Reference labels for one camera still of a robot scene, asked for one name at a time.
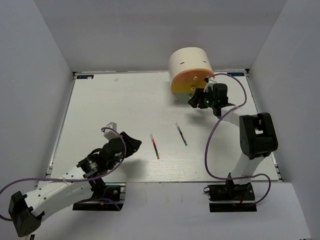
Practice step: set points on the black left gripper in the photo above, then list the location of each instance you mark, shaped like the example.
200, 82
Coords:
132, 144

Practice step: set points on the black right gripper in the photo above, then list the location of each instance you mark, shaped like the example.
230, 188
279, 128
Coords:
199, 95

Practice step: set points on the cream round drawer cabinet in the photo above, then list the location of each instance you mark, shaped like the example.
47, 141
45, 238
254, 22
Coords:
187, 69

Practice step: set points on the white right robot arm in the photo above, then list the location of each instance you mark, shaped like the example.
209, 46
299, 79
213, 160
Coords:
257, 135

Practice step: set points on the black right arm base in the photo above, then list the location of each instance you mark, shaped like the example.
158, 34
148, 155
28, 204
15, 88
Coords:
223, 199

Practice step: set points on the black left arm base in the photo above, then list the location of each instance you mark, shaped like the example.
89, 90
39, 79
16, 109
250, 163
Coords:
112, 200

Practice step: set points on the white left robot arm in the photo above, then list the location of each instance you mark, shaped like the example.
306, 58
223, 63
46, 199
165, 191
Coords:
83, 182

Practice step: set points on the red ink pen refill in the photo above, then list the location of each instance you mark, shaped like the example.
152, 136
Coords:
154, 146

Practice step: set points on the green ink pen refill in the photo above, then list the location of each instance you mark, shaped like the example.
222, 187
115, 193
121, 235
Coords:
181, 134

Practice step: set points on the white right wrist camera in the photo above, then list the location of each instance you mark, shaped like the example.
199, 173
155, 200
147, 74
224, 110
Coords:
210, 81

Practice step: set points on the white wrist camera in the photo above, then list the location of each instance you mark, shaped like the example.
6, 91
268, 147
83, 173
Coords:
210, 81
110, 131

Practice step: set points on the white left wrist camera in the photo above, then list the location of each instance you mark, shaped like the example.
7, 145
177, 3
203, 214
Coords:
110, 131

